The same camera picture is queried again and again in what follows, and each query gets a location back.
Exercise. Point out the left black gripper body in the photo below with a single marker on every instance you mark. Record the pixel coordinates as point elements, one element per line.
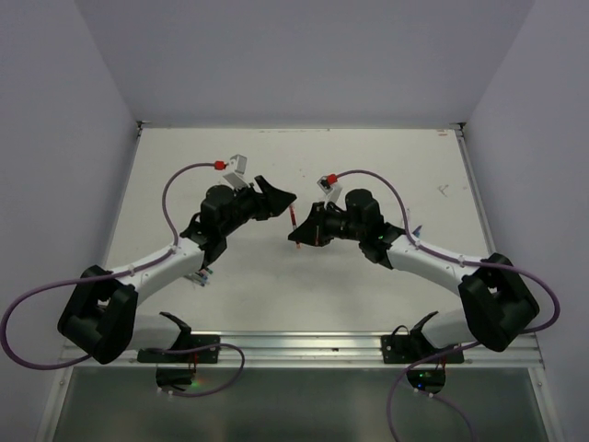
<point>248,205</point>

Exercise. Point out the aluminium right side rail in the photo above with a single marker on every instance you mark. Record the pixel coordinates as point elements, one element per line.
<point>488,221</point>

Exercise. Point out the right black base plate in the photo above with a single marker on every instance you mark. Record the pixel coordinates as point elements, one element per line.
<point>405,349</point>

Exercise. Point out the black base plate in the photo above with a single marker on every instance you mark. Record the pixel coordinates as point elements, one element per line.
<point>405,349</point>
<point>190,349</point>

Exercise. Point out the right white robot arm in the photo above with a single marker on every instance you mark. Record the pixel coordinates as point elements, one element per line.
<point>396,251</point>

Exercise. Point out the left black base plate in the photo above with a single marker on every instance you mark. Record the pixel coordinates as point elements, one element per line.
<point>190,349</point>

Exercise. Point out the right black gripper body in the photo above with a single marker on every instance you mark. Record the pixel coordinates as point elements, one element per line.
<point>328,224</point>

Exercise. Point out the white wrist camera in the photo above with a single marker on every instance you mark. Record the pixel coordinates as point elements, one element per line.
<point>235,172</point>
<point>331,188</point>

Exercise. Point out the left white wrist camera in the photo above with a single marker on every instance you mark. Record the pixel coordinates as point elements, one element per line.
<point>235,172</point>

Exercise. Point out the aluminium front rail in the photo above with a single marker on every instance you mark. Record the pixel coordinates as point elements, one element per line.
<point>361,349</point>

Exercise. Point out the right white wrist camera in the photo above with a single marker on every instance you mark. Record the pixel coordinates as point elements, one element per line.
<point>331,188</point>

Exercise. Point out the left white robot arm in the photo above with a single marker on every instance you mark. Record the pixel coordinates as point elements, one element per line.
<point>101,316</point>

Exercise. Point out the red capped pen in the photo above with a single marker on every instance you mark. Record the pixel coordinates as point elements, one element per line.
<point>293,222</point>

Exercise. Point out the aluminium rail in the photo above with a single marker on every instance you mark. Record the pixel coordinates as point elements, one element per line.
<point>361,349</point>
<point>488,221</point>

